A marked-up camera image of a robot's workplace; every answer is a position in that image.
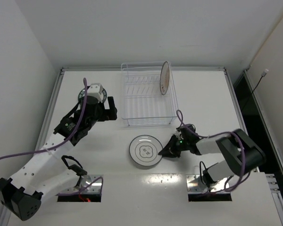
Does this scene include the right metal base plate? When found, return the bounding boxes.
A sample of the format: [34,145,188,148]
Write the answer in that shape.
[186,174,227,194]

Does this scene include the plate with green lettering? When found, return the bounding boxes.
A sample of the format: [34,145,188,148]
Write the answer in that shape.
[77,86,108,104]

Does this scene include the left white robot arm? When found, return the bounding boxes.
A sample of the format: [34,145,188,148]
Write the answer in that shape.
[0,95,117,221]

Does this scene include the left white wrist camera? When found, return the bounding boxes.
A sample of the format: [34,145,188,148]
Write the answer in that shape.
[87,83,104,102]

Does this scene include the metal base plate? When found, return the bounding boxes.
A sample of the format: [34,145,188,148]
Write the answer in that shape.
[186,174,227,194]
[57,175,103,196]

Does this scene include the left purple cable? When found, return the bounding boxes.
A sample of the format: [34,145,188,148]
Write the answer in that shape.
[0,77,104,196]

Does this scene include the purple cable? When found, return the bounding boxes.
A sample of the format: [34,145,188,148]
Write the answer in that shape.
[0,77,104,196]
[176,109,250,196]

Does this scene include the left black base cable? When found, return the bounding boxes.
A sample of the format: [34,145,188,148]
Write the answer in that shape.
[61,155,88,176]

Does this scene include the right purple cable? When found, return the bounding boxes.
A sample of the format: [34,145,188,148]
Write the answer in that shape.
[176,109,250,196]

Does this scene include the white plate with dark rim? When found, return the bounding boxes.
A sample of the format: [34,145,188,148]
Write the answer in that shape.
[129,135,163,168]

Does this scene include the plate with orange sunburst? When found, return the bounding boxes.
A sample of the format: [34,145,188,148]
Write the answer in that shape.
[159,61,171,95]

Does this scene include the black cable with white plug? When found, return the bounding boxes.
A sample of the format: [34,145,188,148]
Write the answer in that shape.
[251,68,269,95]

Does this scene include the right black base cable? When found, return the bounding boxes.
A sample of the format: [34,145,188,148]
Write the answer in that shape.
[199,160,207,186]

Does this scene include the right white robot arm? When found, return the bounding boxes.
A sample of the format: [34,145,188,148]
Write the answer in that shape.
[158,124,266,187]

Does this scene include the white wire dish rack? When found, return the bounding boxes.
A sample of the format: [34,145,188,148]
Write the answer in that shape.
[121,61,178,127]

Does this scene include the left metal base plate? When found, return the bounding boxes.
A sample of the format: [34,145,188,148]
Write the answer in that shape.
[57,175,103,196]

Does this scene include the black base cable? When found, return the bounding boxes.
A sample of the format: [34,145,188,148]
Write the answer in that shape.
[61,155,88,176]
[199,160,207,186]

